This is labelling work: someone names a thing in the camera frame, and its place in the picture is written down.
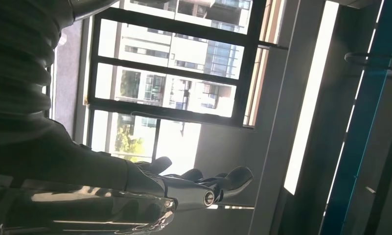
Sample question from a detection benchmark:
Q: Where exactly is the black framed window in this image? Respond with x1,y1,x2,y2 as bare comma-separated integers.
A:
84,0,290,163

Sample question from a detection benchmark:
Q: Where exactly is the long ceiling light strip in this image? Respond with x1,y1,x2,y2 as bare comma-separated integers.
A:
283,0,341,196

